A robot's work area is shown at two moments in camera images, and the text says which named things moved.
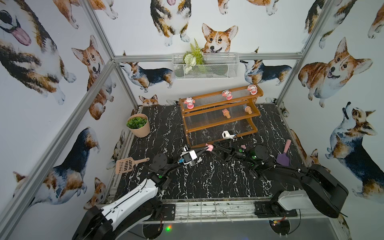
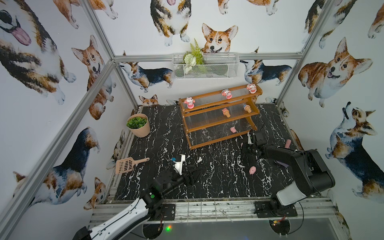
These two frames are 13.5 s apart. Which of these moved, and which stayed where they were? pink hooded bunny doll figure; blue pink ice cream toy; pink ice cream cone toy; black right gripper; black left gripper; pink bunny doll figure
Moved: black left gripper; black right gripper
Stayed: pink hooded bunny doll figure; pink bunny doll figure; blue pink ice cream toy; pink ice cream cone toy
